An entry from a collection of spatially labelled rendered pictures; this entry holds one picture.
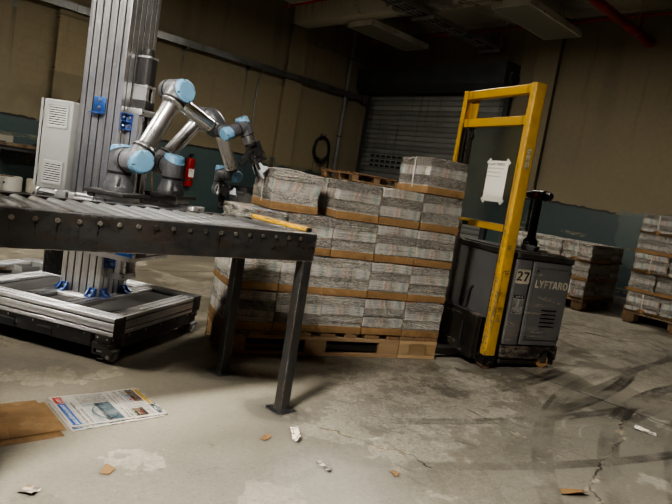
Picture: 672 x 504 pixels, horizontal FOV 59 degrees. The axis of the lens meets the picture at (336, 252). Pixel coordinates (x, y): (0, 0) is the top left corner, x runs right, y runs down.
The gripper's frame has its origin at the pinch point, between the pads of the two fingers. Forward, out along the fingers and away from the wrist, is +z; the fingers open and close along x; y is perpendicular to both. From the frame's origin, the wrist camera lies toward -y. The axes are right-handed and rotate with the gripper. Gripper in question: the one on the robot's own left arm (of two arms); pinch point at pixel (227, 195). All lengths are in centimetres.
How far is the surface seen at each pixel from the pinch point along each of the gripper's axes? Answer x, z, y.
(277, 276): 25, 44, -39
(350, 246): 68, 42, -18
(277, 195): 18.5, 42.9, 6.0
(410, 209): 105, 41, 10
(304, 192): 35, 41, 10
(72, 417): -74, 132, -84
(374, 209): 80, 42, 6
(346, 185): 59, 42, 18
